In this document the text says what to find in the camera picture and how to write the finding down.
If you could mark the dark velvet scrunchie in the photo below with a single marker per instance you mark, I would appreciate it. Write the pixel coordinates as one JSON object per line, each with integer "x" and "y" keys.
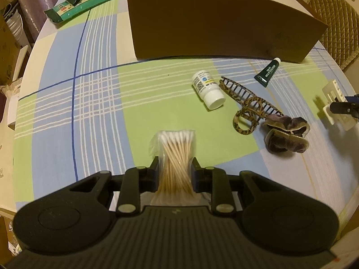
{"x": 286, "y": 134}

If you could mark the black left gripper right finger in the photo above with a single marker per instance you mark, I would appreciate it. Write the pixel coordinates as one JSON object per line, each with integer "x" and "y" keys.
{"x": 215, "y": 182}

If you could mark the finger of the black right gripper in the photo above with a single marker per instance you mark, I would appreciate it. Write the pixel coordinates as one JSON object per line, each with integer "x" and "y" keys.
{"x": 350, "y": 107}

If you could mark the white hair claw clip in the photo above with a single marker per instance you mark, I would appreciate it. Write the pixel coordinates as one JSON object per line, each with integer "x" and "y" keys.
{"x": 333, "y": 93}

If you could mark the leopard print hair clip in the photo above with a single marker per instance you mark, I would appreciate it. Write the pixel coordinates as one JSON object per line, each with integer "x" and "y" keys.
{"x": 252, "y": 108}

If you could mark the cotton swab bag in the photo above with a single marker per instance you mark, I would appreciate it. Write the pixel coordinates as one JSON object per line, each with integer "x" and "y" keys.
{"x": 175, "y": 150}

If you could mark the dark green small tube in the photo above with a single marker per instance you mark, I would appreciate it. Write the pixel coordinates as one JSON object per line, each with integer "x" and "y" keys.
{"x": 265, "y": 75}

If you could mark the checkered tablecloth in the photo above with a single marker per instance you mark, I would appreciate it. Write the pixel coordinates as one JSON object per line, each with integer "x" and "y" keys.
{"x": 87, "y": 105}

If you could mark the cardboard boxes beside table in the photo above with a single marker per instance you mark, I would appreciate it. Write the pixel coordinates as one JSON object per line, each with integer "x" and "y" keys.
{"x": 15, "y": 52}

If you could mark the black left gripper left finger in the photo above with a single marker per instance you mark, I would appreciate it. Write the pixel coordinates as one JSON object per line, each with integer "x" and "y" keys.
{"x": 133, "y": 183}

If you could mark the white pill bottle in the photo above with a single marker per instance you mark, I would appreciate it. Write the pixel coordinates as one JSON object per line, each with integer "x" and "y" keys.
{"x": 208, "y": 90}

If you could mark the quilted brown chair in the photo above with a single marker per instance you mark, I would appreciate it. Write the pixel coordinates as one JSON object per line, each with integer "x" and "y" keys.
{"x": 341, "y": 37}

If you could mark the brown cardboard box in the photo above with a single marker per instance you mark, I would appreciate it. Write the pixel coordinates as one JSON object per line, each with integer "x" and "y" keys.
{"x": 285, "y": 29}

